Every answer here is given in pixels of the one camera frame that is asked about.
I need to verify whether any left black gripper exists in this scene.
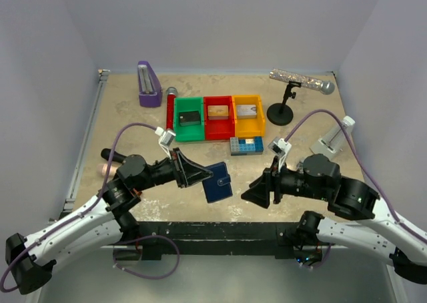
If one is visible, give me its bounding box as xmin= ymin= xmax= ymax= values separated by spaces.
xmin=135 ymin=148 xmax=214 ymax=192

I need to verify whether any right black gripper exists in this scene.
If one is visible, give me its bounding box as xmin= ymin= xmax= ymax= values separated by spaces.
xmin=240 ymin=155 xmax=328 ymax=208

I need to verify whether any navy blue card holder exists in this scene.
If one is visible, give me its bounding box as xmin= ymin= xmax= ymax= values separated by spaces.
xmin=202 ymin=162 xmax=233 ymax=204

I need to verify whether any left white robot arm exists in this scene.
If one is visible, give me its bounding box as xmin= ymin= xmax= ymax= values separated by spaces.
xmin=5 ymin=148 xmax=213 ymax=295

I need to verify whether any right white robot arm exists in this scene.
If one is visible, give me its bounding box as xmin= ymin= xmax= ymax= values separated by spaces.
xmin=241 ymin=154 xmax=426 ymax=284

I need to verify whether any black credit card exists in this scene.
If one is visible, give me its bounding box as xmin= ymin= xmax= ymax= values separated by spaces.
xmin=178 ymin=111 xmax=201 ymax=127

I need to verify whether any gold credit card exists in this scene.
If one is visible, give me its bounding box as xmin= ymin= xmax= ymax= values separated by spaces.
xmin=207 ymin=105 xmax=230 ymax=120

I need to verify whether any silver credit card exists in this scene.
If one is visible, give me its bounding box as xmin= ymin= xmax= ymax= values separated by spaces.
xmin=236 ymin=104 xmax=258 ymax=119

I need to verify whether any blue grey lego block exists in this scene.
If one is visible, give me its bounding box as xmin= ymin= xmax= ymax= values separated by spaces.
xmin=230 ymin=136 xmax=264 ymax=156

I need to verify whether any red plastic bin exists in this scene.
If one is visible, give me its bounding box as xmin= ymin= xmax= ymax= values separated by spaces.
xmin=203 ymin=95 xmax=235 ymax=140

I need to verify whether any green plastic bin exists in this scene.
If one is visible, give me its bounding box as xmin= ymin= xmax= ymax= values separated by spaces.
xmin=173 ymin=97 xmax=205 ymax=142

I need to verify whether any yellow plastic bin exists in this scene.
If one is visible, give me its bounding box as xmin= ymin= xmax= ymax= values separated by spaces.
xmin=232 ymin=95 xmax=266 ymax=138

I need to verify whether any black microphone stand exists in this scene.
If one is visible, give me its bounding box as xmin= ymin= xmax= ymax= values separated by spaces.
xmin=266 ymin=81 xmax=302 ymax=126

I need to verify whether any white metronome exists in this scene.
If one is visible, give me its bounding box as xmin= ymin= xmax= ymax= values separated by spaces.
xmin=310 ymin=116 xmax=355 ymax=160

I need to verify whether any black microphone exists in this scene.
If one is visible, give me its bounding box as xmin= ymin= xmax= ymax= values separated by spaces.
xmin=101 ymin=148 xmax=126 ymax=164

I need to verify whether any red microphone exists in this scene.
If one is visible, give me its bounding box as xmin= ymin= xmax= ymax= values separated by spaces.
xmin=166 ymin=87 xmax=178 ymax=129

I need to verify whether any pink microphone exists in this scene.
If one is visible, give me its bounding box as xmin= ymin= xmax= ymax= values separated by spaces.
xmin=97 ymin=164 xmax=118 ymax=177

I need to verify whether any purple metronome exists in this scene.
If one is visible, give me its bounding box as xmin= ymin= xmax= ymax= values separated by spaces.
xmin=137 ymin=61 xmax=163 ymax=108

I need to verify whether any glitter silver microphone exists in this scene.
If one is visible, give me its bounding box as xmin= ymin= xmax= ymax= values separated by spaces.
xmin=270 ymin=68 xmax=335 ymax=95

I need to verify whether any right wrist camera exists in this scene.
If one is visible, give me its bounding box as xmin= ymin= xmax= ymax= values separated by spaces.
xmin=268 ymin=137 xmax=292 ymax=170

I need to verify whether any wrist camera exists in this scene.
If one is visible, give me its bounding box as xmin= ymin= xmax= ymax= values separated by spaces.
xmin=268 ymin=137 xmax=292 ymax=170
xmin=155 ymin=127 xmax=176 ymax=157

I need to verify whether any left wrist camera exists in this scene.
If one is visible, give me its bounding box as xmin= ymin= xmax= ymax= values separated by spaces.
xmin=155 ymin=127 xmax=176 ymax=157

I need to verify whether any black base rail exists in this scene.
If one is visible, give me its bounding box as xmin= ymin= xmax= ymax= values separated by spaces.
xmin=121 ymin=222 xmax=319 ymax=259

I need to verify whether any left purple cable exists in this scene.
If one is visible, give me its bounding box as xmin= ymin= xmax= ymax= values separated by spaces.
xmin=0 ymin=122 xmax=161 ymax=292

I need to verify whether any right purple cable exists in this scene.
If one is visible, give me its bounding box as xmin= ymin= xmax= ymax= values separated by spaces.
xmin=283 ymin=108 xmax=427 ymax=240

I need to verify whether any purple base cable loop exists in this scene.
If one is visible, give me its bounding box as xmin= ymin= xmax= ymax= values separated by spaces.
xmin=112 ymin=234 xmax=181 ymax=280

